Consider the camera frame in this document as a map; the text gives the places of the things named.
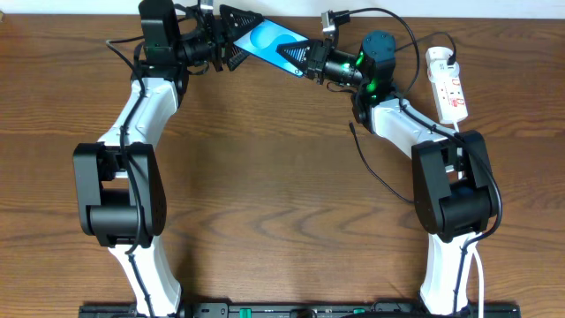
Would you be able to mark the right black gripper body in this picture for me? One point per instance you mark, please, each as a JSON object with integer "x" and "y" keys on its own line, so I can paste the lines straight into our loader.
{"x": 317, "y": 64}

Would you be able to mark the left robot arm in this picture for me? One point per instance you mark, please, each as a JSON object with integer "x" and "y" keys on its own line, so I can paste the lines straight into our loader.
{"x": 119, "y": 188}

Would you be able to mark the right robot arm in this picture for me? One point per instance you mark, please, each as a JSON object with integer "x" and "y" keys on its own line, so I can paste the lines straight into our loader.
{"x": 455, "y": 196}

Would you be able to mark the white charger plug adapter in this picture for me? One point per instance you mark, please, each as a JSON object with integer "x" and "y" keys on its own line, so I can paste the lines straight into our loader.
{"x": 441, "y": 59}

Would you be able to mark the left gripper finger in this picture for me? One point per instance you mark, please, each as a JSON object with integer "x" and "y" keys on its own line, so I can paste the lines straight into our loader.
{"x": 237, "y": 23}
{"x": 235, "y": 56}

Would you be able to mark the blue Samsung smartphone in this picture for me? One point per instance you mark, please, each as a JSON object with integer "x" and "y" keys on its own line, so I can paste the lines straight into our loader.
{"x": 263, "y": 41}

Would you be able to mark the white power strip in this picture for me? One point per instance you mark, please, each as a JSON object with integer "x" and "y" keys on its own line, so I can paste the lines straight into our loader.
{"x": 447, "y": 91}

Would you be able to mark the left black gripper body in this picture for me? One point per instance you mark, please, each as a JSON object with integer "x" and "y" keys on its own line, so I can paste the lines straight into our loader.
{"x": 216, "y": 40}

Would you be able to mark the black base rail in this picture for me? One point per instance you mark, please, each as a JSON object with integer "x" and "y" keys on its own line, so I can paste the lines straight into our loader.
{"x": 379, "y": 309}

